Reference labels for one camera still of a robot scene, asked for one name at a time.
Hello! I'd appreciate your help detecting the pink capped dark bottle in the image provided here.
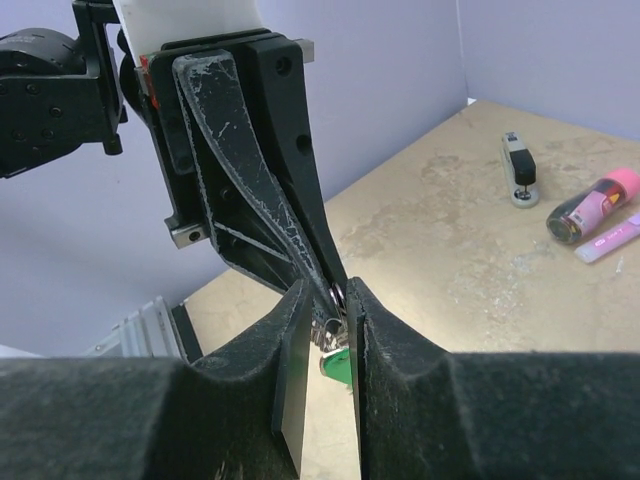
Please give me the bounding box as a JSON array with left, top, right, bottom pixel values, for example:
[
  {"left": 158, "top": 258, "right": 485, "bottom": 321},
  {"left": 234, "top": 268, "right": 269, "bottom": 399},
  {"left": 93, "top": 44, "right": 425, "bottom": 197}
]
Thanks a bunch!
[{"left": 546, "top": 168, "right": 639, "bottom": 245}]

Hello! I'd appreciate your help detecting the purple highlighter pen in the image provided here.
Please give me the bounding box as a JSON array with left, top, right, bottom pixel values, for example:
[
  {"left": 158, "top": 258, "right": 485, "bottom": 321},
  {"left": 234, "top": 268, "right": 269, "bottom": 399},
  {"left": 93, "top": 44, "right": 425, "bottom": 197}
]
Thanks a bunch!
[{"left": 574, "top": 213, "right": 640, "bottom": 264}]

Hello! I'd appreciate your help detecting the keyring yellow clip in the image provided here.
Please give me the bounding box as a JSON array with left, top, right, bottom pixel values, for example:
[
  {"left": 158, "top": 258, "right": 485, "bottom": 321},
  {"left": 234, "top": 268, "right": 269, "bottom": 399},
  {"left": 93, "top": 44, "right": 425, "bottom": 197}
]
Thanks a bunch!
[{"left": 310, "top": 283, "right": 348, "bottom": 353}]

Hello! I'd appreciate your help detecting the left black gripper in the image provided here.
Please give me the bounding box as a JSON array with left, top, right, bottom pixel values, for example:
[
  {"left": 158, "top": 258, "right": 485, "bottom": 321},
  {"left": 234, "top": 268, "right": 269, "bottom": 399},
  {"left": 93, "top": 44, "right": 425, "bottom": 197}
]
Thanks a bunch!
[{"left": 136, "top": 29, "right": 347, "bottom": 320}]

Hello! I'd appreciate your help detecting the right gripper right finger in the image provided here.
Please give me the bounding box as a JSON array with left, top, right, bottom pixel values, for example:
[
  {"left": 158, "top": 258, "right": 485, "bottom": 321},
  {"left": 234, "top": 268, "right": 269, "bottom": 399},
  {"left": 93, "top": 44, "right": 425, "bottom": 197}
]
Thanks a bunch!
[{"left": 346, "top": 278, "right": 639, "bottom": 479}]

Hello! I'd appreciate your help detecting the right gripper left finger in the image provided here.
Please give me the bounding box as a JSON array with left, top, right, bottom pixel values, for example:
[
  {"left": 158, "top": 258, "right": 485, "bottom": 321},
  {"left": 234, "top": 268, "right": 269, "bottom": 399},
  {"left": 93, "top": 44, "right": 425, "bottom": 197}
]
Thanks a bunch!
[{"left": 1, "top": 280, "right": 311, "bottom": 479}]

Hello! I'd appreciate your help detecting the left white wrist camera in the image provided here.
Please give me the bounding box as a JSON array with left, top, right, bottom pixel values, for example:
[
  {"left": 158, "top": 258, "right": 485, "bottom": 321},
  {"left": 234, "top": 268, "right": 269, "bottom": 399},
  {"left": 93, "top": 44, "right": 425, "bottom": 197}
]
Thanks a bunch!
[{"left": 113, "top": 0, "right": 263, "bottom": 66}]

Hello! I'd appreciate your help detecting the green key tag with key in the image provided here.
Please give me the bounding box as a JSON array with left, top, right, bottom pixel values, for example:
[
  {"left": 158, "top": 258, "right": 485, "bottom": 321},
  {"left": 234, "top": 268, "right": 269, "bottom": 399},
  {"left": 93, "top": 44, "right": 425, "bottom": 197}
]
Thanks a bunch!
[{"left": 319, "top": 346, "right": 353, "bottom": 394}]

